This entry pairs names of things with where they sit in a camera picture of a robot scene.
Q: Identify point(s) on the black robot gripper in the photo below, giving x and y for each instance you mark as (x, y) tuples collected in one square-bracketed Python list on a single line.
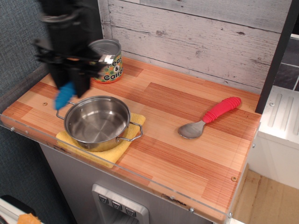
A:
[(69, 44)]

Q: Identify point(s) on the blue handled metal fork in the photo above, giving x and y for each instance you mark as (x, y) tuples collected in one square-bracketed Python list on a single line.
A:
[(67, 92)]

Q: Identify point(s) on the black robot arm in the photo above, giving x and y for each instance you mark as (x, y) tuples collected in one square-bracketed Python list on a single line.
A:
[(73, 8)]

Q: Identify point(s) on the peas and carrots can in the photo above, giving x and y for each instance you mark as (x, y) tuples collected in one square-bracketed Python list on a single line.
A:
[(110, 52)]

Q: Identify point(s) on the stainless steel pot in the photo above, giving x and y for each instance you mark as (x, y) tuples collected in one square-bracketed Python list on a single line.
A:
[(97, 123)]

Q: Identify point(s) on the clear acrylic edge guard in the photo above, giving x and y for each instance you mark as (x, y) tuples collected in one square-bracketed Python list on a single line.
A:
[(202, 173)]

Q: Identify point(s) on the yellow cloth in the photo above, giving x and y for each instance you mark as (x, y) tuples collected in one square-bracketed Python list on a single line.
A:
[(105, 158)]

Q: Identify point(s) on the grey toy fridge cabinet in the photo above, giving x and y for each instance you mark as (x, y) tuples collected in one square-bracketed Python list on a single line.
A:
[(76, 178)]

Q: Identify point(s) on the silver dispenser panel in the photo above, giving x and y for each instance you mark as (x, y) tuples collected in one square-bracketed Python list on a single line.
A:
[(116, 209)]

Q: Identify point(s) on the orange object bottom left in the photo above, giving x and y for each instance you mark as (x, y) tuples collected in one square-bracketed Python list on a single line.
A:
[(28, 219)]

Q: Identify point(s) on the white toy sink unit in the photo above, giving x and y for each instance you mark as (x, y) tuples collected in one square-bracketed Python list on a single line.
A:
[(275, 150)]

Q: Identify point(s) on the red handled metal spoon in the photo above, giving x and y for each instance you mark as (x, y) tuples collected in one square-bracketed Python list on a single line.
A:
[(194, 130)]

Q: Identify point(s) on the black right vertical post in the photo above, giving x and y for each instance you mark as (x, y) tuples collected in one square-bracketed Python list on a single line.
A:
[(279, 53)]

